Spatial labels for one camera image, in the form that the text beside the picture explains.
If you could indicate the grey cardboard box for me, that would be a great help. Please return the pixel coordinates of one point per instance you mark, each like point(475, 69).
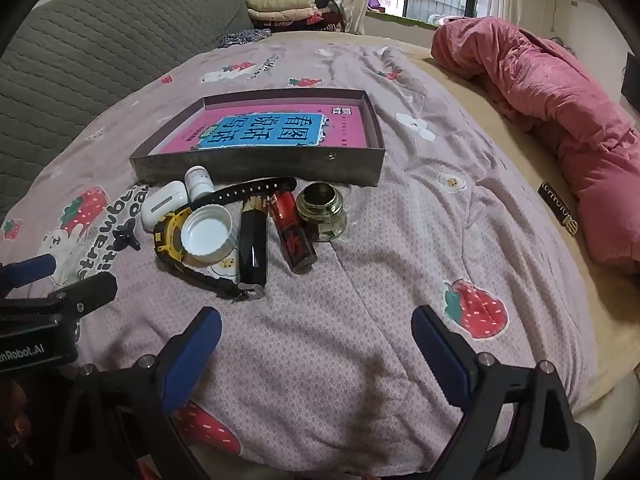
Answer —
point(300, 165)

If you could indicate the black gold lipstick tube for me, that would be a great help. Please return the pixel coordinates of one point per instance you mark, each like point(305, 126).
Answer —
point(252, 250)

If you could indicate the dark patterned cloth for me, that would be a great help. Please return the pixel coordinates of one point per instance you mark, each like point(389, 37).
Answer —
point(245, 37)

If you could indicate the small white pill bottle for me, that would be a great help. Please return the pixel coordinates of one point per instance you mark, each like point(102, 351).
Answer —
point(197, 182)

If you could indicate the white plastic lid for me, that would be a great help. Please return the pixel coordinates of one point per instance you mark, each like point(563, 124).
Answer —
point(205, 232)

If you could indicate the strawberry printed blanket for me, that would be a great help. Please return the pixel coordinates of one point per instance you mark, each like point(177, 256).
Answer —
point(350, 310)

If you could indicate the pink book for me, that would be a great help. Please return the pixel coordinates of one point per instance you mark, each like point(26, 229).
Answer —
point(345, 130)

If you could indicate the black mattress label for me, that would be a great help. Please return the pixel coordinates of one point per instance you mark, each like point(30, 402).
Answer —
point(557, 207)

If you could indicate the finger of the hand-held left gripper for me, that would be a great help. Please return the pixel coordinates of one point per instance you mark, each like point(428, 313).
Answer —
point(90, 290)
point(30, 267)

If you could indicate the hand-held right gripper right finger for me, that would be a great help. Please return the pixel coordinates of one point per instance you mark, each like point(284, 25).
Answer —
point(440, 350)

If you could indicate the yellow black wristwatch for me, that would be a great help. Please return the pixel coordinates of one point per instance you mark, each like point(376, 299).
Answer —
point(167, 232)

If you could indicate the glass ink jar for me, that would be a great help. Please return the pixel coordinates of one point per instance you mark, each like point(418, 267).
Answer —
point(322, 210)

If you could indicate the grey quilted headboard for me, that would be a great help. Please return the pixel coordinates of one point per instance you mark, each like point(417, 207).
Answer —
point(100, 60)

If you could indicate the dark screen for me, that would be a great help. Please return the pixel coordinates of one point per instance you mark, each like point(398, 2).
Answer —
point(631, 77)

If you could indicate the small black clip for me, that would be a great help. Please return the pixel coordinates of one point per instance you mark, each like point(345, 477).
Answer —
point(127, 235)

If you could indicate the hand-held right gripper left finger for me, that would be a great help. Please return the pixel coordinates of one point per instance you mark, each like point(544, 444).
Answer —
point(192, 355)

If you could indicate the red lighter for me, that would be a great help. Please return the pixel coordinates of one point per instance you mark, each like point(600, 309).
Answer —
point(295, 245)

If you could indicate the stack of folded clothes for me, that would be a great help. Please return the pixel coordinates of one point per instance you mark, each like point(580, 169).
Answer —
point(280, 7)

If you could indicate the white earbuds case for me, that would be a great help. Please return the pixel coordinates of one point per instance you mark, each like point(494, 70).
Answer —
point(160, 205)

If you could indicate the pink quilt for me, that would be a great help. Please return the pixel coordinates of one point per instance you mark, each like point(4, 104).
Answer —
point(550, 85)

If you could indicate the beige bed sheet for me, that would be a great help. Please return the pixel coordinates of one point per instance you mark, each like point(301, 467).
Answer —
point(525, 160)

